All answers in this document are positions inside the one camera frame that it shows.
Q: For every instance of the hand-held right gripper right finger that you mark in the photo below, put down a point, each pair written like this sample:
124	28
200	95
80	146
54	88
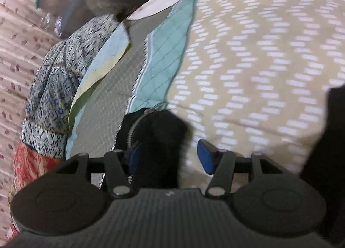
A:
205	156

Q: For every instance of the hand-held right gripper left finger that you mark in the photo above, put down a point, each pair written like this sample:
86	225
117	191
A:
133	157

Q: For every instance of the black pants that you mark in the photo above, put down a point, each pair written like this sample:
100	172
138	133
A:
161	142

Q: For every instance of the patterned bed sheet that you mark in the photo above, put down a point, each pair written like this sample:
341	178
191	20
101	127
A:
242	62

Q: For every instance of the floral patchwork quilt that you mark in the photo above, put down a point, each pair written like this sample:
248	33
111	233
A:
54	89

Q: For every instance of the leaf-print curtain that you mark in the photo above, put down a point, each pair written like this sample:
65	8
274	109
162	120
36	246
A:
16	48

